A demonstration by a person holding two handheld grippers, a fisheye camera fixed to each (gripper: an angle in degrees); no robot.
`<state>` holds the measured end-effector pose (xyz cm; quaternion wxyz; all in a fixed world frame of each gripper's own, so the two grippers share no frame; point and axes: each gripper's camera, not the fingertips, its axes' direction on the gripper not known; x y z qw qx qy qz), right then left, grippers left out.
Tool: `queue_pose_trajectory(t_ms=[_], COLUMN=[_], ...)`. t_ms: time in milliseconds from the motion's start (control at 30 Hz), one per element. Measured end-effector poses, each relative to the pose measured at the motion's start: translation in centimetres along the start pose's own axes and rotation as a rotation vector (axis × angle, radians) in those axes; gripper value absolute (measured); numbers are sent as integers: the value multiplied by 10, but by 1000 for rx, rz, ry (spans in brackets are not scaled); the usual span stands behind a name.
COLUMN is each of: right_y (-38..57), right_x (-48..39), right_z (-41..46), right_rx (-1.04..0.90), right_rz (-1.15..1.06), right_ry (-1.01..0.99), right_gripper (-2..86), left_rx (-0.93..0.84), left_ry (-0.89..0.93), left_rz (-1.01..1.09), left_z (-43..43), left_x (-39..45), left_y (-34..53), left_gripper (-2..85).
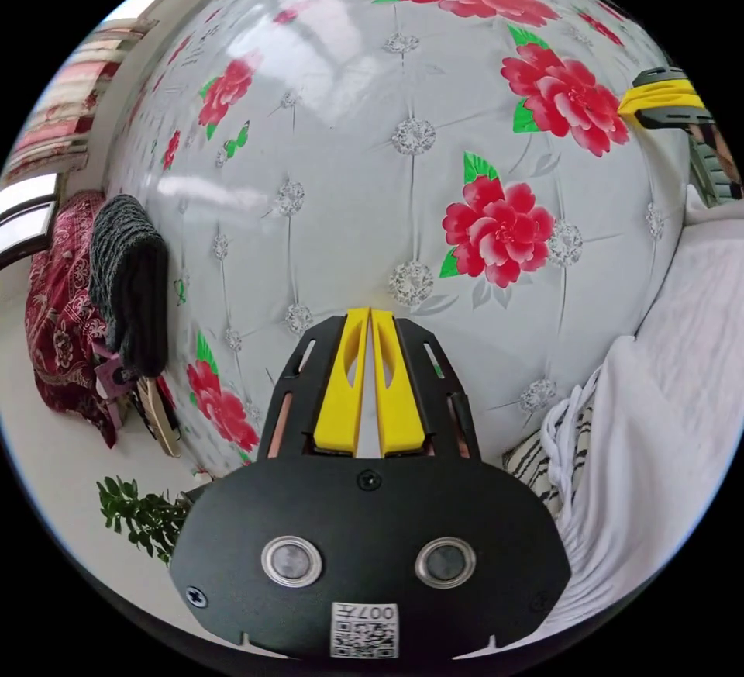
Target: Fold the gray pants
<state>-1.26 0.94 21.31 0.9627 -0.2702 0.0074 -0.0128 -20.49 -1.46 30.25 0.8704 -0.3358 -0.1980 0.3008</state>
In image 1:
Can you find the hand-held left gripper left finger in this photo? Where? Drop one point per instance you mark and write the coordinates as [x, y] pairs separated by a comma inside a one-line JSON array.
[[342, 398]]

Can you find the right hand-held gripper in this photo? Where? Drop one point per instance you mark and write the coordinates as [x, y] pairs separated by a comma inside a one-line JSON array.
[[674, 118]]

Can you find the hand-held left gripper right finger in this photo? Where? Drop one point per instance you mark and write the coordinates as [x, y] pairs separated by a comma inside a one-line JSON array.
[[400, 398]]

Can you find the person's right hand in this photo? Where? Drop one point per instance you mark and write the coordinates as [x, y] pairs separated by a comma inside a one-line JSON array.
[[718, 165]]

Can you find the green plant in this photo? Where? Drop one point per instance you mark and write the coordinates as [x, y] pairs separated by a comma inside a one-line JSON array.
[[148, 520]]

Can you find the bed with floral sheet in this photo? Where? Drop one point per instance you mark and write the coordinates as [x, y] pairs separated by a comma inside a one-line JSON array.
[[349, 165]]

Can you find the pile of clothes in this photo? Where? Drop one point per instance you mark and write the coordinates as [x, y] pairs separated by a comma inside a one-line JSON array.
[[131, 281]]

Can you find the person's body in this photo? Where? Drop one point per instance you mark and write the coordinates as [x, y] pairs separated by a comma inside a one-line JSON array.
[[668, 398]]

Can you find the red patterned blanket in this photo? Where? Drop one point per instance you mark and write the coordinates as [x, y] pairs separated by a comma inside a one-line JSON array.
[[58, 310]]

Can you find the window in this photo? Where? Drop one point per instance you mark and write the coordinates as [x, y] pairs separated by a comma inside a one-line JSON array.
[[26, 217]]

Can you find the striped red curtain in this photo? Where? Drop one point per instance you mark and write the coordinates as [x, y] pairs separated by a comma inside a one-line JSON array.
[[64, 101]]

